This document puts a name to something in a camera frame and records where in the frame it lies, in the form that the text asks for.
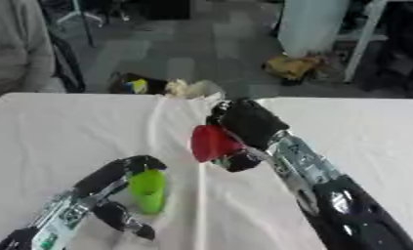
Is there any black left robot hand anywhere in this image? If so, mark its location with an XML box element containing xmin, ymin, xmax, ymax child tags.
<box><xmin>70</xmin><ymin>154</ymin><xmax>169</xmax><ymax>241</ymax></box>

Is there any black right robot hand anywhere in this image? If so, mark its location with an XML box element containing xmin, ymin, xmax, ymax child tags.
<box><xmin>204</xmin><ymin>98</ymin><xmax>292</xmax><ymax>173</ymax></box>

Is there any green plastic cup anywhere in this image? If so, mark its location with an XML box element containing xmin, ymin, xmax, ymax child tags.
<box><xmin>125</xmin><ymin>168</ymin><xmax>169</xmax><ymax>215</ymax></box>

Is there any red plastic cup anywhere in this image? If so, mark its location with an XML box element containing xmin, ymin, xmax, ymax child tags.
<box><xmin>188</xmin><ymin>124</ymin><xmax>244</xmax><ymax>163</ymax></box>

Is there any dark bag with yellow item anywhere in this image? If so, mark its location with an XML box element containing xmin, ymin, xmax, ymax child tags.
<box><xmin>106</xmin><ymin>71</ymin><xmax>171</xmax><ymax>96</ymax></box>

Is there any white cabinet panel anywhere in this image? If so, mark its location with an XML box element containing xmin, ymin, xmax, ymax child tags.
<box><xmin>275</xmin><ymin>0</ymin><xmax>353</xmax><ymax>59</ymax></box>

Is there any white table leg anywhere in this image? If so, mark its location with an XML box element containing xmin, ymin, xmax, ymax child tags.
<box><xmin>343</xmin><ymin>0</ymin><xmax>391</xmax><ymax>84</ymax></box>

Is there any person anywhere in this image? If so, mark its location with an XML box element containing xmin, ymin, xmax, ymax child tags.
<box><xmin>0</xmin><ymin>0</ymin><xmax>68</xmax><ymax>106</ymax></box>

